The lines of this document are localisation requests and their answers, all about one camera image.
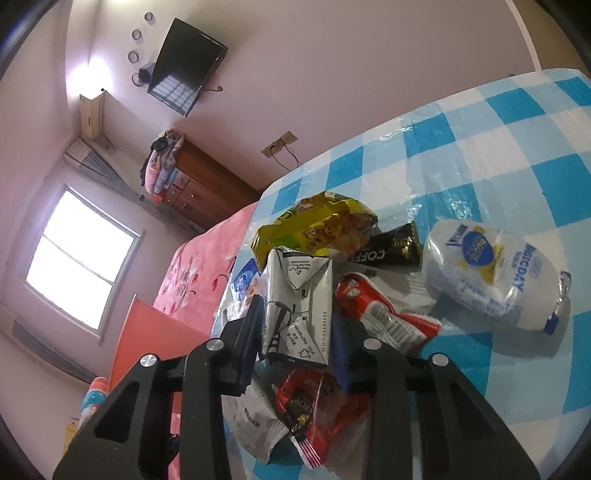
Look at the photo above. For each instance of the white drink carton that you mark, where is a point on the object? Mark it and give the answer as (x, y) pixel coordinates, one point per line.
(300, 295)

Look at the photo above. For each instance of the blue and white packet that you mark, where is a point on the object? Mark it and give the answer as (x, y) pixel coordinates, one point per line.
(244, 279)

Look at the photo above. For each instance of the blue white checked tablecloth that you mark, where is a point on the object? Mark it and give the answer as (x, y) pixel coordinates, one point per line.
(461, 152)

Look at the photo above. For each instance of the grey wet wipes packet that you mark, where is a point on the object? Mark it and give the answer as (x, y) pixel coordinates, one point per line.
(249, 420)

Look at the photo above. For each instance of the pile of folded clothes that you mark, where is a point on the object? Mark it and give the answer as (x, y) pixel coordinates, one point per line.
(159, 166)

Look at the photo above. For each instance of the colourful patterned object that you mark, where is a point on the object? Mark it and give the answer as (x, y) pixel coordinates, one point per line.
(92, 399)

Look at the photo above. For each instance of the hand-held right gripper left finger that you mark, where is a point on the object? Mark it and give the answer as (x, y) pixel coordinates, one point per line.
(244, 341)

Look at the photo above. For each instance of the small clear item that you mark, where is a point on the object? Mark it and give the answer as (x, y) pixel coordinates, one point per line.
(475, 272)

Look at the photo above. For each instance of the beige air conditioner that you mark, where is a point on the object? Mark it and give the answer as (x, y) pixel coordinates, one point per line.
(91, 115)

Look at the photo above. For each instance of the black set-top box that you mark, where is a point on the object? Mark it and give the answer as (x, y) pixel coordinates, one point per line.
(145, 74)

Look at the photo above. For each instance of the wall socket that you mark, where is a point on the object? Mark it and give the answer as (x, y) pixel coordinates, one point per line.
(279, 144)

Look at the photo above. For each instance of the black wall television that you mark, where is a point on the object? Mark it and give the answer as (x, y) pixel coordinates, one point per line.
(184, 69)

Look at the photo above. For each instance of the wooden dresser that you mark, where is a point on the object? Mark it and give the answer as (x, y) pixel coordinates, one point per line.
(207, 184)

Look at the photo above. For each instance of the yellow snack packet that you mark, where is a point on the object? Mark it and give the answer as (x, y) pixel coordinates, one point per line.
(318, 221)

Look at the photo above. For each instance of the red and white snack wrapper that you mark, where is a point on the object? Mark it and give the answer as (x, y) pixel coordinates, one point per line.
(369, 304)

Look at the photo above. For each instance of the grey curtain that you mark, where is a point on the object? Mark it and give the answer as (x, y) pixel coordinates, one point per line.
(101, 168)

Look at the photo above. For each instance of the red and black snack packet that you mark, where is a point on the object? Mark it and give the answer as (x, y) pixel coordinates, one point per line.
(318, 406)

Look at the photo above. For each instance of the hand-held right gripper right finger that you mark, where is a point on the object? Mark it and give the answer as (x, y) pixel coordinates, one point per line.
(341, 355)

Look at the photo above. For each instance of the black coffee sachet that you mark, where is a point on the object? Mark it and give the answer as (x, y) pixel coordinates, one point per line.
(392, 247)

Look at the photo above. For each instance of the window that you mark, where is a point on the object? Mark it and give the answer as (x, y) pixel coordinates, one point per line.
(83, 258)

